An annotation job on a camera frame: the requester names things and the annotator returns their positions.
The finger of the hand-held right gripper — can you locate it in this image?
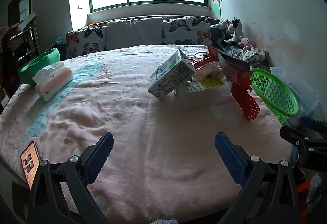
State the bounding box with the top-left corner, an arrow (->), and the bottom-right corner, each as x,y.
299,116 -> 327,138
280,125 -> 327,160

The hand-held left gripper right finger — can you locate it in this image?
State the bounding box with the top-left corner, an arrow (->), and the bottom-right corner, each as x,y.
215,131 -> 300,224

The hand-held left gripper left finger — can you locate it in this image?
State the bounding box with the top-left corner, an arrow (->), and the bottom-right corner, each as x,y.
27,131 -> 114,224

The green plastic basket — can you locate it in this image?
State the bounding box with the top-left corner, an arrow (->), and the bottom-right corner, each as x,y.
250,68 -> 299,123

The clear plastic storage box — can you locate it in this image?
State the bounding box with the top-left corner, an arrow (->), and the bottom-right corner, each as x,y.
269,67 -> 320,118

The pink blanket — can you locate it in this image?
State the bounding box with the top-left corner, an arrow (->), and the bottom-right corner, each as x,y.
0,45 -> 294,222

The red plastic basket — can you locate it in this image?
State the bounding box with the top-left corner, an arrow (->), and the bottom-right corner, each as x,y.
231,71 -> 261,121

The orange plastic object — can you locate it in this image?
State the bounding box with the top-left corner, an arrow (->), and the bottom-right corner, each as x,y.
296,180 -> 311,217

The smartphone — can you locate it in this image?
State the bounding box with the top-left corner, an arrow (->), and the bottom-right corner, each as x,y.
20,141 -> 41,190

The clear container with yellow label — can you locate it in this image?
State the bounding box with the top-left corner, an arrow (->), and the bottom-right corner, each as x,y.
176,77 -> 226,109

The pink white tissue pack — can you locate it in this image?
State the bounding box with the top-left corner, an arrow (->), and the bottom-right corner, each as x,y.
33,61 -> 74,102

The patterned beige cloth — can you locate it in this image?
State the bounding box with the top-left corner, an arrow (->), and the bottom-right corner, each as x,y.
241,45 -> 269,62

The dark flat box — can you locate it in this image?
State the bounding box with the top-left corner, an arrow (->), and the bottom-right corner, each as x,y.
217,50 -> 252,72

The red white snack wrapper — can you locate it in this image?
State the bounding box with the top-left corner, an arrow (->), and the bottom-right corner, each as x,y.
194,46 -> 223,67

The white green milk carton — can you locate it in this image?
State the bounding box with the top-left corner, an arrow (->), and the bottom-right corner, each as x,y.
148,49 -> 195,100

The grey patterned bench pad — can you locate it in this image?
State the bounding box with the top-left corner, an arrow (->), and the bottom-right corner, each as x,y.
210,25 -> 271,72

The green plastic basin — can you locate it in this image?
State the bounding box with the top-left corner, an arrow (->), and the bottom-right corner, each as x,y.
19,48 -> 60,86

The butterfly print cushion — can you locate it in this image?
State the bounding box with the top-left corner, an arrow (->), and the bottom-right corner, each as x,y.
66,27 -> 106,59
162,17 -> 212,46

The grey cushion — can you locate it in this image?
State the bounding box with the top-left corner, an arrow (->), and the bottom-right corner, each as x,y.
105,17 -> 163,51

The grey white plush toy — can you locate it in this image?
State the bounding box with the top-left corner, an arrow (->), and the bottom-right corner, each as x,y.
215,20 -> 230,31

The wooden rack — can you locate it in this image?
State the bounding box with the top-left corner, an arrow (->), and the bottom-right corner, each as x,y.
10,13 -> 41,69

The dark framed mirror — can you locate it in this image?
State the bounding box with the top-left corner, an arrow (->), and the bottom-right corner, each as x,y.
8,0 -> 33,28

